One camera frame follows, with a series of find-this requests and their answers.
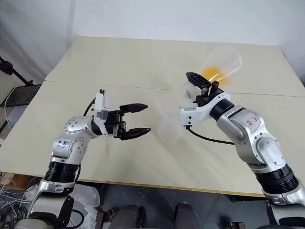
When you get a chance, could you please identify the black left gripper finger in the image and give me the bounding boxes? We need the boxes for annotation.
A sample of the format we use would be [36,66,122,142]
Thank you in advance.
[121,127,152,141]
[119,103,148,114]

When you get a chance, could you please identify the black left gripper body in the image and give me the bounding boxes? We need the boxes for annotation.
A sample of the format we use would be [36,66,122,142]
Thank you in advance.
[104,110,127,140]

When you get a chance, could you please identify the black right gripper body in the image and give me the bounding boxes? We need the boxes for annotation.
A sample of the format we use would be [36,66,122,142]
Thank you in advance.
[195,80,225,104]

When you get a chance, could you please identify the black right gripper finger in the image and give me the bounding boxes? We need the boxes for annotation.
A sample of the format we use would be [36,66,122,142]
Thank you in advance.
[185,72,212,90]

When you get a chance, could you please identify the clear cup with orange juice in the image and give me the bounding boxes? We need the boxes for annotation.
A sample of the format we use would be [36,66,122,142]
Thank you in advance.
[179,46,243,102]

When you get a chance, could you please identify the tall clear plastic cup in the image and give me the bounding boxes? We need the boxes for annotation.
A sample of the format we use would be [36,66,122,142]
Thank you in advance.
[157,116,182,144]

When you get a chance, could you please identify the clear plastic bag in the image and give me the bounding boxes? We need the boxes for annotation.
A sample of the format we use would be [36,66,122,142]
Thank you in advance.
[77,185,101,217]

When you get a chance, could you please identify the dark rounded shape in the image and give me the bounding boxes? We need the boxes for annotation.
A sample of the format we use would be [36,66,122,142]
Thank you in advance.
[110,204,142,229]
[174,202,200,229]

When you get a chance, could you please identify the black red clamp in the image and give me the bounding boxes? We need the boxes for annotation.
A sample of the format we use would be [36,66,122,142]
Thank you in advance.
[95,207,113,229]

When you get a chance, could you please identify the black tripod stand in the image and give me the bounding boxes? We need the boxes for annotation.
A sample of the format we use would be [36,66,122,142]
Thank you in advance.
[0,56,34,87]

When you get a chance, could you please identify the brown cardboard box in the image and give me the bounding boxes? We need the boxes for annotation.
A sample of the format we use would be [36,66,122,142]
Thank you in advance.
[0,172,33,192]

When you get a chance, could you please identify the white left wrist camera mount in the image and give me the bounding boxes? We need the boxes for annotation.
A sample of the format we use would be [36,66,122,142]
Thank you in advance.
[94,89,112,137]

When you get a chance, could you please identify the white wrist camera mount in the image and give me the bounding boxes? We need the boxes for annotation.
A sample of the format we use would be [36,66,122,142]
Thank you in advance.
[94,89,112,137]
[179,93,231,126]

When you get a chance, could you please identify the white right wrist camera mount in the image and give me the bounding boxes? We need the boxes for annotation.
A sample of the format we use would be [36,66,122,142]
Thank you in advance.
[179,93,231,126]

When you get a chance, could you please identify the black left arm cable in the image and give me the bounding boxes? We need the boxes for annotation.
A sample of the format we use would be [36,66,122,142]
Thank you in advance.
[83,97,98,118]

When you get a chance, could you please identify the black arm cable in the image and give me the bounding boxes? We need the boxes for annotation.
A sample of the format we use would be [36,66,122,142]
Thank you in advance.
[83,97,98,118]
[185,124,236,146]

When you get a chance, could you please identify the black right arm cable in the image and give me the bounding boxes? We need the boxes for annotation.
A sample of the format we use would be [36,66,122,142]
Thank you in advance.
[185,124,236,146]

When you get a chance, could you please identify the white cable bundle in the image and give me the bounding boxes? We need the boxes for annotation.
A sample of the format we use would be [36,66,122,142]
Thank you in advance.
[0,171,39,217]

